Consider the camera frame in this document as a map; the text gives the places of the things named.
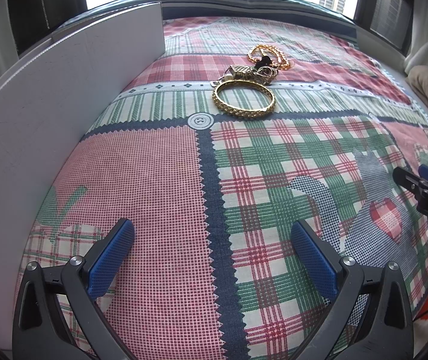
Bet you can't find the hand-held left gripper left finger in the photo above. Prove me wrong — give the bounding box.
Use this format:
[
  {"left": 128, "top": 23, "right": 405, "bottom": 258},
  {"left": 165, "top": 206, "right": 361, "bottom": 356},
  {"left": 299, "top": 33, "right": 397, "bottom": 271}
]
[{"left": 12, "top": 217, "right": 136, "bottom": 360}]

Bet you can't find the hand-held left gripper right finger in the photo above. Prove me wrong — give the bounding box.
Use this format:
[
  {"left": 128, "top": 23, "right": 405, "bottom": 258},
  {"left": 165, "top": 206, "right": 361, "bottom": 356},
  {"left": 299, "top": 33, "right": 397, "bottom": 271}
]
[{"left": 290, "top": 218, "right": 415, "bottom": 360}]

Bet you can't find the gold bangle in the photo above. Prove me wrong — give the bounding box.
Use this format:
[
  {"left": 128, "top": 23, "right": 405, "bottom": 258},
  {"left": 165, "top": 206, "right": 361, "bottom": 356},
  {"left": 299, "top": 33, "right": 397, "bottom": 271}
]
[{"left": 213, "top": 80, "right": 275, "bottom": 118}]

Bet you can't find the white foam board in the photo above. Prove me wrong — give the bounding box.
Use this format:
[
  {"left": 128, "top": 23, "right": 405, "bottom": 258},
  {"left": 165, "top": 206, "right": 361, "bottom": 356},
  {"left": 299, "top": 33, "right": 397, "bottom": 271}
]
[{"left": 0, "top": 1, "right": 166, "bottom": 331}]

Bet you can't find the checkered patchwork blanket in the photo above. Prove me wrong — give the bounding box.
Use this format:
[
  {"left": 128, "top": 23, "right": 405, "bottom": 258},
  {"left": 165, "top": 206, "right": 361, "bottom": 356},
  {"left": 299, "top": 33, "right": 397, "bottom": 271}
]
[{"left": 11, "top": 17, "right": 428, "bottom": 360}]

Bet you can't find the window vent grille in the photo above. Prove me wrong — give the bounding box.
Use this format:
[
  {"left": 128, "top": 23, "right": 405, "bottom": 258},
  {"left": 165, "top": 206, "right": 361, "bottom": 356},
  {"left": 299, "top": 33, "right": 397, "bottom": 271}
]
[{"left": 369, "top": 0, "right": 414, "bottom": 46}]

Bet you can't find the gold bead necklace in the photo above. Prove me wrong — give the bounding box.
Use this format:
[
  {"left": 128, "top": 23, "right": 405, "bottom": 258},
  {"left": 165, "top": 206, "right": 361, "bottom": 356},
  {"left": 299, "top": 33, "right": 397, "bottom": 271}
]
[{"left": 247, "top": 44, "right": 293, "bottom": 71}]

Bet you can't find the metal charm keychain cluster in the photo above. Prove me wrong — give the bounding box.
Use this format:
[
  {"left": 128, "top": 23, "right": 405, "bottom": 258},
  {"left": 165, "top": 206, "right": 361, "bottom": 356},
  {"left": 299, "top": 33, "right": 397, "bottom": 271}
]
[{"left": 212, "top": 55, "right": 278, "bottom": 88}]

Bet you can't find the dark window frame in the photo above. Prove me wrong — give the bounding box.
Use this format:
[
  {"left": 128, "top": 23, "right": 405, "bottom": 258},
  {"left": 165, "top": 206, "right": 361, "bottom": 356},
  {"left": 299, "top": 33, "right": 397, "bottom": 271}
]
[{"left": 7, "top": 0, "right": 89, "bottom": 55}]

